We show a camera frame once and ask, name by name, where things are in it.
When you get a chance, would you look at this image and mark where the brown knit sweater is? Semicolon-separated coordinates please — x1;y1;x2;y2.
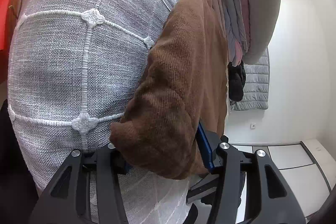
109;0;229;180

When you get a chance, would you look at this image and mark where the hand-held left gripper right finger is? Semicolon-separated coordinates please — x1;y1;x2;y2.
197;122;306;224

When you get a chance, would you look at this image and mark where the stack of folded clothes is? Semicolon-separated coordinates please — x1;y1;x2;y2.
181;0;250;67

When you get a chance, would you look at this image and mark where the red cloth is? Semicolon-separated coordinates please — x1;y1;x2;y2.
0;0;28;51

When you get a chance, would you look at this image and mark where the grey crochet bedspread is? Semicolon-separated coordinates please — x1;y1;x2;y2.
7;0;202;224

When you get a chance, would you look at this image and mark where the grey cushion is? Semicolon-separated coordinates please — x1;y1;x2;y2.
231;0;282;64

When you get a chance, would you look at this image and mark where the grey quilted jacket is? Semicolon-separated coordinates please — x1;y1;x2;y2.
234;47;270;111

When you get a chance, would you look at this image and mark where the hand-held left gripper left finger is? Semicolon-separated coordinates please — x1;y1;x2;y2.
29;143;131;224

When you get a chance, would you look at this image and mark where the black garment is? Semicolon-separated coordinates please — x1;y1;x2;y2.
227;61;246;102

